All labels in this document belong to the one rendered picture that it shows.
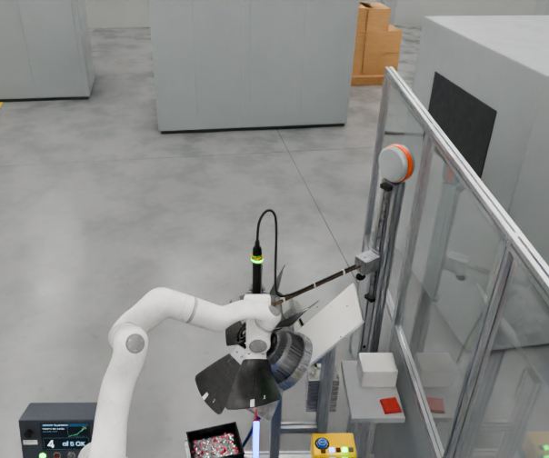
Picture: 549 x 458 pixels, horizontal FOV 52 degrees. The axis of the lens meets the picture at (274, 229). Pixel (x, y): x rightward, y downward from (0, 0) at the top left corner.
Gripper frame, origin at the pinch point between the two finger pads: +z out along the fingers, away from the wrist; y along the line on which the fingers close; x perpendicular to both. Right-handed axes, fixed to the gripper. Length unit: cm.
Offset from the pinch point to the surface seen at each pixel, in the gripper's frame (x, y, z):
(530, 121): 25, 154, 120
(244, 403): -37.4, -4.9, -23.2
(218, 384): -53, -16, 0
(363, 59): -116, 190, 783
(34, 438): -34, -78, -41
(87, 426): -29, -59, -40
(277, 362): -38.7, 9.2, -0.1
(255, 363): -33.9, -0.1, -5.4
